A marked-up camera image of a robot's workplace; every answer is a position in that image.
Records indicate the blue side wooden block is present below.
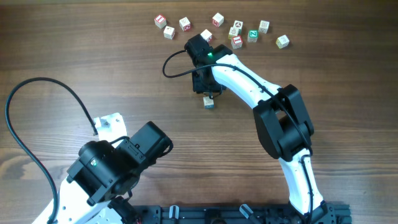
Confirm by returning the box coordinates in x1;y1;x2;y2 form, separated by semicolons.
203;96;215;109

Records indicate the red U snail block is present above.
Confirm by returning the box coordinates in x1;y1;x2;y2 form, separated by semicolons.
200;29;213;43

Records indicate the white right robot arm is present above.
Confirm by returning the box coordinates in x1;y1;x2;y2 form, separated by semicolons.
184;34;323;217

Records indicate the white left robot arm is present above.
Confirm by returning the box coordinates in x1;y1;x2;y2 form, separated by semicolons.
35;121;174;223

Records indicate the red I block middle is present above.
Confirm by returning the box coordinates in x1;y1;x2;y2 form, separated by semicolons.
231;35;243;49

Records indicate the red i block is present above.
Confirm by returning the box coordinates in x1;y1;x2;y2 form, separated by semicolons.
154;14;167;29
231;35;243;49

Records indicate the yellow side wooden block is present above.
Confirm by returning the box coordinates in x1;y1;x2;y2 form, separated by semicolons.
228;27;240;40

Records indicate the number 2 wooden block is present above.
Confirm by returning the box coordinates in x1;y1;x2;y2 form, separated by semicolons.
164;26;175;40

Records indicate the red O side block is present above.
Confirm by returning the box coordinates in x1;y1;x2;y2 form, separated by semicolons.
179;17;192;32

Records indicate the red M side block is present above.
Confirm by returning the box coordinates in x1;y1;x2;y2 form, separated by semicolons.
212;12;224;27

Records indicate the panda top wooden block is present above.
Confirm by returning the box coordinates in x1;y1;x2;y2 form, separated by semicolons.
233;20;243;34

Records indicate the green Z top block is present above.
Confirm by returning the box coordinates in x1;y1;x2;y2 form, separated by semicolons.
248;30;259;42

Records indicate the red I top block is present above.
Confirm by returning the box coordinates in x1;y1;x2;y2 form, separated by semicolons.
154;14;167;29

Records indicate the yellow edge far block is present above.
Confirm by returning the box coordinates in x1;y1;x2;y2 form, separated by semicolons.
258;20;270;34

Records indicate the yellow C wooden block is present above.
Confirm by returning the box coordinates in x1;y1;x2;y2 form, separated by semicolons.
275;35;290;49

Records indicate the black right camera cable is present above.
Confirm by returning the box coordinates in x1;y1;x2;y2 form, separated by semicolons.
162;49;314;224

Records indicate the black camera cable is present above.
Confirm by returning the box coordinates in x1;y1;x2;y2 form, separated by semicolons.
162;49;314;224
4;77;100;224

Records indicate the black left camera cable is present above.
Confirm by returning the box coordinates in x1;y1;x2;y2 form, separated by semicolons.
4;77;100;224

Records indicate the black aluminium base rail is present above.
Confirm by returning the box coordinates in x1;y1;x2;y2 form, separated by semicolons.
111;203;353;224

